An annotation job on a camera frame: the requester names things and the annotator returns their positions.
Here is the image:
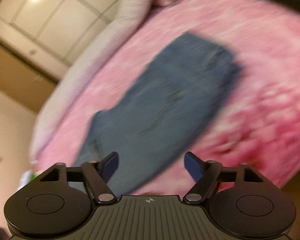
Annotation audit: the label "white wardrobe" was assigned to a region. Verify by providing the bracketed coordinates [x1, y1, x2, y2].
[0, 0, 131, 68]

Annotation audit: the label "lilac striped duvet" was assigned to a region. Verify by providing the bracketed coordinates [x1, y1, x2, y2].
[29, 0, 153, 164]

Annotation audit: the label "pink floral blanket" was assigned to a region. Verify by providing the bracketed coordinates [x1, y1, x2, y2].
[30, 0, 300, 196]

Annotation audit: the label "green folded cloth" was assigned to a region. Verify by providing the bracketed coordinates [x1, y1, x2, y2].
[28, 171, 40, 182]

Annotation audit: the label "blue denim jeans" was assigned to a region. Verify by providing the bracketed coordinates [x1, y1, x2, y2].
[74, 33, 241, 196]

